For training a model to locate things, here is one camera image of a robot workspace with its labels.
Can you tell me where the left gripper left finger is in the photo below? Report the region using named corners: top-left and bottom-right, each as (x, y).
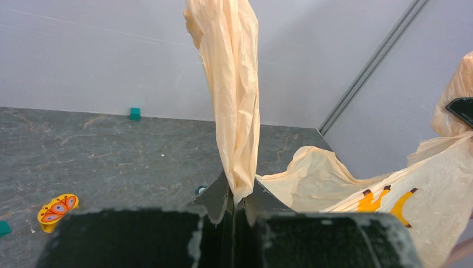
top-left (36, 174), bottom-right (233, 267)

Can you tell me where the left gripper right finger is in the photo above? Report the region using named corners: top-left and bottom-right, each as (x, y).
top-left (234, 182), bottom-right (422, 267)

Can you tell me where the teal triangular block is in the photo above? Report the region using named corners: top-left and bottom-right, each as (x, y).
top-left (0, 221), bottom-right (12, 237)

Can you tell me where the teal cube by wall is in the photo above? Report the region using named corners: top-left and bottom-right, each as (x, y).
top-left (129, 107), bottom-right (141, 121)

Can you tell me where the round black white disc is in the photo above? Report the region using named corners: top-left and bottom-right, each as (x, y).
top-left (196, 185), bottom-right (207, 195)

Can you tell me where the orange plastic bag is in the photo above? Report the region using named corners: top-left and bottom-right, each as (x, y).
top-left (184, 1), bottom-right (472, 267)

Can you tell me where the yellow butterfly toy block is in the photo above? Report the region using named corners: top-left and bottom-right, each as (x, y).
top-left (37, 193), bottom-right (79, 233)

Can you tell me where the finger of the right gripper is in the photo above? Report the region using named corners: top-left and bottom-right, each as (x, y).
top-left (445, 97), bottom-right (473, 128)

